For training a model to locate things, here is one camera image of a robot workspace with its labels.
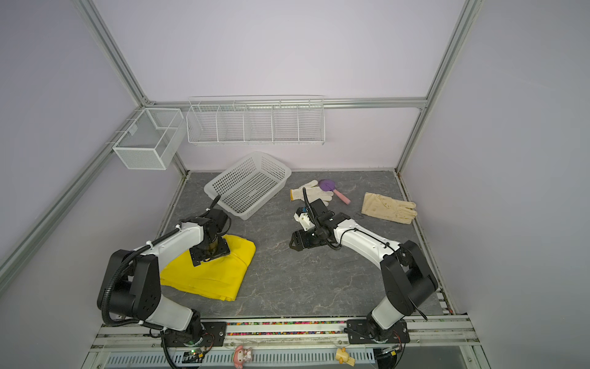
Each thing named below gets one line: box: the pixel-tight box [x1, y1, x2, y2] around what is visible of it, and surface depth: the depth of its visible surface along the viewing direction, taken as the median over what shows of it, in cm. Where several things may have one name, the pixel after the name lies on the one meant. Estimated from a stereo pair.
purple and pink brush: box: [318, 179, 352, 206], surface depth 114 cm
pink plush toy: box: [233, 345, 253, 369], surface depth 69 cm
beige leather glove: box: [361, 192, 418, 225], surface depth 107 cm
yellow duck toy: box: [334, 346, 356, 367], surface depth 68 cm
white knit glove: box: [289, 179, 335, 207], surface depth 114 cm
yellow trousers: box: [159, 234, 257, 302], surface depth 85 cm
